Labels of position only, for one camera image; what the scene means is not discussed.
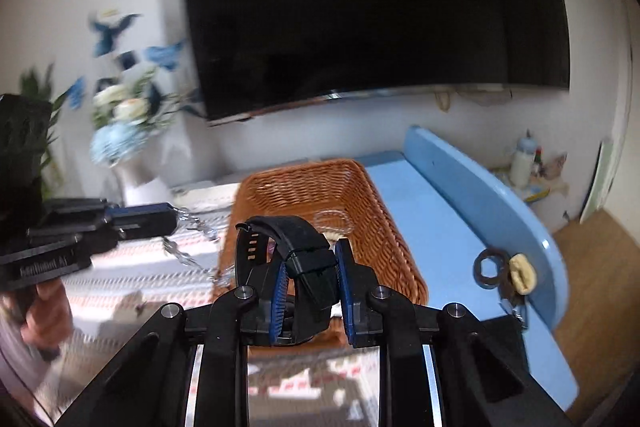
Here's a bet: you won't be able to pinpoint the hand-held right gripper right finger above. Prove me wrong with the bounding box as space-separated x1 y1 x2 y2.
334 237 576 427

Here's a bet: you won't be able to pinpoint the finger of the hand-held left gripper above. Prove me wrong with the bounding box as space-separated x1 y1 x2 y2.
30 210 179 256
44 198 177 228

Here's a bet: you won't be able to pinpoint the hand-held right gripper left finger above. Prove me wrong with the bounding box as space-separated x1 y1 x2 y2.
55 257 291 427

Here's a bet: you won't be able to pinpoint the black wrist watch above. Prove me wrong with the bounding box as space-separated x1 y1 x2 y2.
234 216 341 345

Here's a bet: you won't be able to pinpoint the silver chain with red charm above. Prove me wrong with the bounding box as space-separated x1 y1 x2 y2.
162 204 236 288

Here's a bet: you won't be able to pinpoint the clear bead bracelet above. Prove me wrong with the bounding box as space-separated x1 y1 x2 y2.
315 208 357 235

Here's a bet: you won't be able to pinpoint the brown wicker basket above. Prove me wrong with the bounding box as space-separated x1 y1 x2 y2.
212 158 431 323

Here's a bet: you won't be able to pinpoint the person's left forearm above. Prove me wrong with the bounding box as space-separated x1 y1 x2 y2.
0 297 51 423

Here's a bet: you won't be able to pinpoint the person's left hand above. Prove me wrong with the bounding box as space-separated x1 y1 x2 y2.
20 279 76 360

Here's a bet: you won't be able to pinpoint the white ribbed vase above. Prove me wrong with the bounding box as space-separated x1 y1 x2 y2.
112 154 173 205

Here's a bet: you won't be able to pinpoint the striped woven mat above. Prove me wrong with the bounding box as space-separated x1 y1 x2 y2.
50 207 391 427

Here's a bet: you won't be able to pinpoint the white lace cloth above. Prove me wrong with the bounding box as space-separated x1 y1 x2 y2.
172 184 241 212

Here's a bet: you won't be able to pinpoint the green bamboo plant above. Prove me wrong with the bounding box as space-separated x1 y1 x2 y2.
20 67 66 198

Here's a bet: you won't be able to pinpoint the blue and white flower bouquet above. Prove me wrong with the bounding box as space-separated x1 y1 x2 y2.
90 67 201 165

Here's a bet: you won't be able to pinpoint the metal key clasp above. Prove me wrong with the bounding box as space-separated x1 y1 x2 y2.
497 287 531 333

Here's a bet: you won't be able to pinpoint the cream plush charm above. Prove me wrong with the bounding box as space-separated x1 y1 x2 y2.
509 254 537 295

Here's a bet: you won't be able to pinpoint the white baby bottle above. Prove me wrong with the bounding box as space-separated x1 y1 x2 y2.
510 132 537 186

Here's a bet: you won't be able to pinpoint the white leaning board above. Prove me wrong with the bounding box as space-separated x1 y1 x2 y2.
582 137 616 223

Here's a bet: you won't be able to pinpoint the black television screen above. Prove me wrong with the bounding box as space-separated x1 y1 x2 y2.
179 0 572 128

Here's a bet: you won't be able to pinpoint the black key ring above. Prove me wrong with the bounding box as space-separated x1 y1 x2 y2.
473 247 511 290

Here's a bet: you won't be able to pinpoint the blue butterfly wall decorations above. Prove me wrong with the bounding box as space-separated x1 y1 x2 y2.
65 9 188 110

